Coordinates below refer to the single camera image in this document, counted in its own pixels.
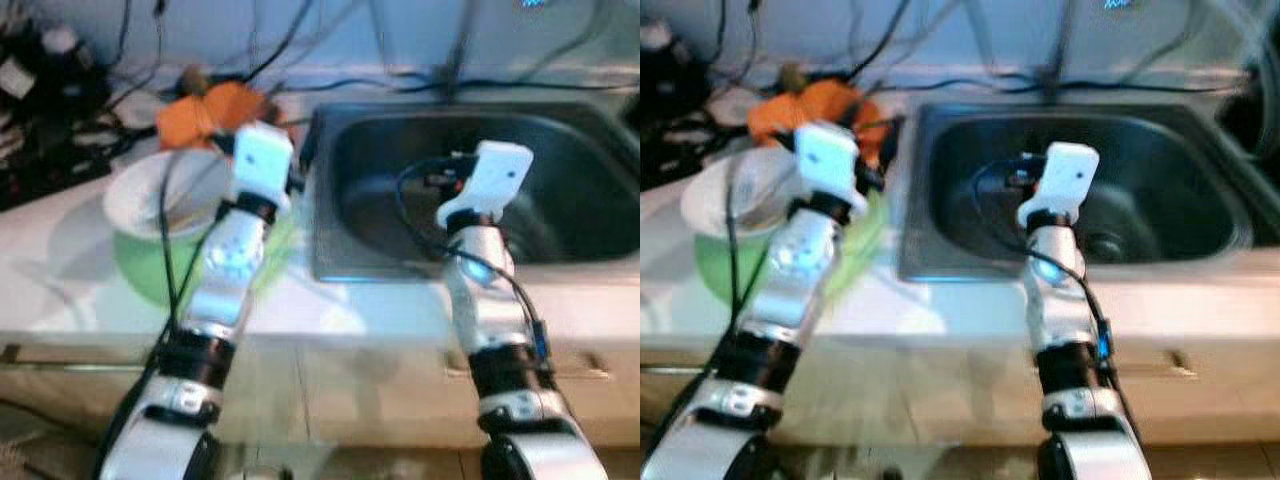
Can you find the bronze spoon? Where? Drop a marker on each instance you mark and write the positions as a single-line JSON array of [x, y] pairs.
[[193, 78], [792, 76]]

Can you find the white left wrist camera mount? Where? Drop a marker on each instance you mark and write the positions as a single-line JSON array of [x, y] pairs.
[[262, 160], [828, 160]]

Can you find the black power strip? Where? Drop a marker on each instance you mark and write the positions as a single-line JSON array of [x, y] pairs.
[[40, 175], [665, 160]]

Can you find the white bowl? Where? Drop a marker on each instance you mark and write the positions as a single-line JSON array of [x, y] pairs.
[[715, 200], [135, 200]]

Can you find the white kitchen counter cabinet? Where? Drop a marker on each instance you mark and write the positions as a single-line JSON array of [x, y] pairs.
[[950, 390], [350, 390]]

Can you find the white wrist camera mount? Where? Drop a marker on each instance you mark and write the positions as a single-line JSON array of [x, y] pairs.
[[828, 160], [262, 160], [1065, 175], [500, 170]]

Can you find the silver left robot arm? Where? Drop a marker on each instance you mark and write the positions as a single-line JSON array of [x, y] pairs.
[[225, 270], [795, 270]]

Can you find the stainless steel sink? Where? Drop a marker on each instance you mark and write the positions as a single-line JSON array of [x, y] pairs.
[[1170, 180], [560, 180]]

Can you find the light green plate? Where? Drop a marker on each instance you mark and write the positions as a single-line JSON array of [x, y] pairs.
[[145, 275], [725, 280]]

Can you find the chrome kitchen faucet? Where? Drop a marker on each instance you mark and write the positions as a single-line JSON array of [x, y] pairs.
[[1058, 60], [458, 60]]

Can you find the black power adapter box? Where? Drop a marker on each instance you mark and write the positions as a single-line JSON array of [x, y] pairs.
[[670, 80], [50, 90]]

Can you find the large black appliance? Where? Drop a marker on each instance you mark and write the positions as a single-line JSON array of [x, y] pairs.
[[1255, 110]]

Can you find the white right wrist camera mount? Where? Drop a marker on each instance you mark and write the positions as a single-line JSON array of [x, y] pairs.
[[1065, 175], [500, 170]]

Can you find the orange bowl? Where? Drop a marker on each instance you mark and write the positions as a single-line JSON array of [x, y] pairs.
[[815, 105], [215, 110]]

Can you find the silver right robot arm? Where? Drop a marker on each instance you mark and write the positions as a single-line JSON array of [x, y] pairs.
[[1055, 310], [485, 310]]

